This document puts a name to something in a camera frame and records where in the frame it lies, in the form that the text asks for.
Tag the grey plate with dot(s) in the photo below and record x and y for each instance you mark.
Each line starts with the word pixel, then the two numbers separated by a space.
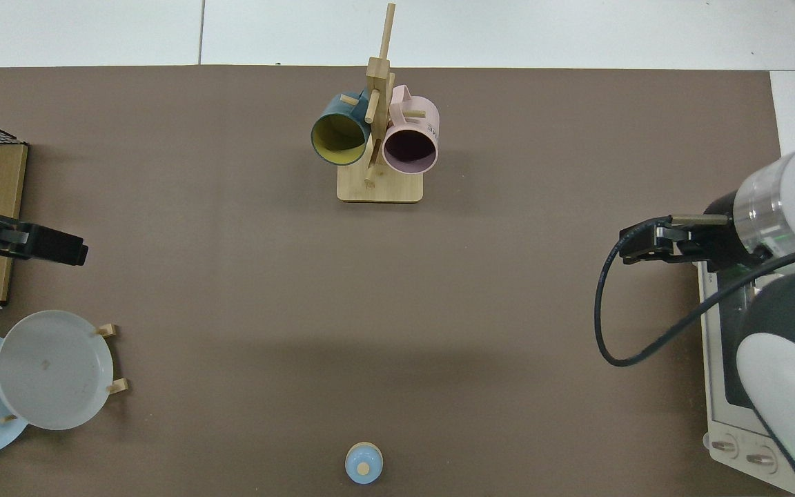
pixel 52 369

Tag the wooden plate rack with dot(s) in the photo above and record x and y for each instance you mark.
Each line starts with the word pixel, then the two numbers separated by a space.
pixel 119 386

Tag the pale toaster oven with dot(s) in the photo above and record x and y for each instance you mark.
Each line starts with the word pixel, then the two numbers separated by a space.
pixel 722 421

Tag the dark blue cup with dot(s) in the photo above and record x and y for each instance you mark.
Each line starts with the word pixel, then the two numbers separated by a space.
pixel 332 110

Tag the pink cup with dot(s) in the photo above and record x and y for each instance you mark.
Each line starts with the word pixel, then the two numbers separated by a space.
pixel 425 114

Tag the brown table cloth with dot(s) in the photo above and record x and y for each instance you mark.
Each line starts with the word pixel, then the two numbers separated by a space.
pixel 370 310

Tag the wooden cup stand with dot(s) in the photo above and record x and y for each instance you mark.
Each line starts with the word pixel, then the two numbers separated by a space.
pixel 390 190

